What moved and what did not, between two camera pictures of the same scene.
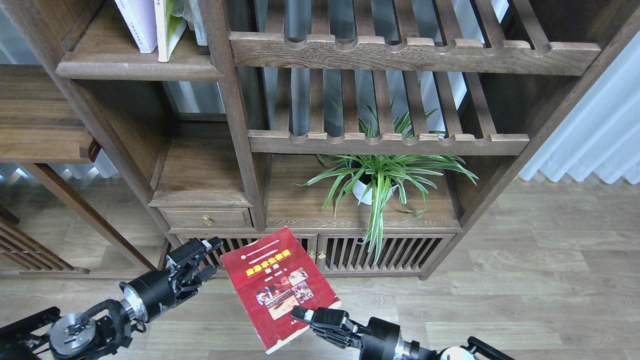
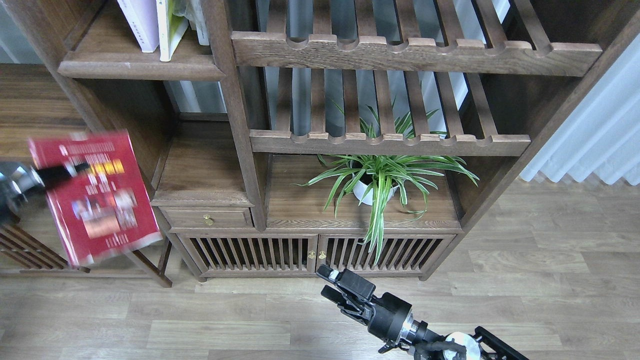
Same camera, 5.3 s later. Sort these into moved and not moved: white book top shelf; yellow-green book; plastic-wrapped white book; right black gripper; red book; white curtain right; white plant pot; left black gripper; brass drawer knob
Moved: right black gripper; red book; left black gripper
Not moved: plastic-wrapped white book; white book top shelf; yellow-green book; brass drawer knob; white plant pot; white curtain right
